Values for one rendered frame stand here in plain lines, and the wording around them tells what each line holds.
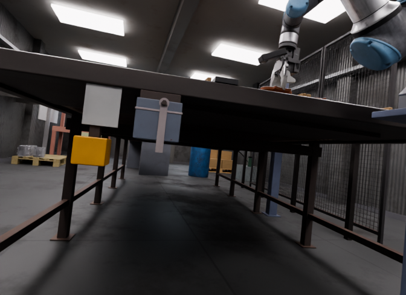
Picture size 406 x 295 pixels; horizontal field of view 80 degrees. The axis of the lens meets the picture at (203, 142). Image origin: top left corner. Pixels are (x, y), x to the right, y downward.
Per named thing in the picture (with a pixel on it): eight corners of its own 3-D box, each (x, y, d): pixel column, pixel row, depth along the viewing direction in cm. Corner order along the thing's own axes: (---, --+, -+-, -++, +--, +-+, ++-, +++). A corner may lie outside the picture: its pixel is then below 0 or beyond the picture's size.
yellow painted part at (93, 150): (104, 166, 69) (113, 84, 70) (69, 164, 67) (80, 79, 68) (109, 164, 77) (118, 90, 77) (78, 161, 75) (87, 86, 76)
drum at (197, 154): (204, 175, 680) (207, 145, 682) (211, 178, 628) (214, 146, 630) (185, 174, 663) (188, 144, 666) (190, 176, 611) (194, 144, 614)
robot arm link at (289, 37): (286, 30, 100) (275, 38, 108) (284, 40, 100) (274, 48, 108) (302, 34, 101) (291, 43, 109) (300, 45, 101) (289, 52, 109)
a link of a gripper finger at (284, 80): (298, 87, 96) (296, 70, 100) (285, 84, 95) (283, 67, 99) (293, 92, 99) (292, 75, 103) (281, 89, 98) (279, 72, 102)
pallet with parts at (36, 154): (32, 159, 632) (34, 144, 633) (72, 162, 658) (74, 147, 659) (6, 163, 503) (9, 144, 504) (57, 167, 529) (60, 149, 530)
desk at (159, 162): (151, 168, 707) (154, 142, 709) (169, 176, 578) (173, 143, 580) (124, 167, 671) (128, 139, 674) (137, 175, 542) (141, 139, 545)
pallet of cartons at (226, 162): (237, 174, 834) (240, 152, 836) (202, 171, 799) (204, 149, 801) (228, 171, 922) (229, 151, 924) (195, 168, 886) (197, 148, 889)
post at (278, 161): (280, 217, 290) (299, 19, 297) (267, 216, 286) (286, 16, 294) (273, 213, 306) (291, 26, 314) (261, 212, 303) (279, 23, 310)
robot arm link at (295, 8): (307, -20, 89) (301, -1, 100) (283, 0, 90) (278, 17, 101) (322, -5, 88) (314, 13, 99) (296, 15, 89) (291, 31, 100)
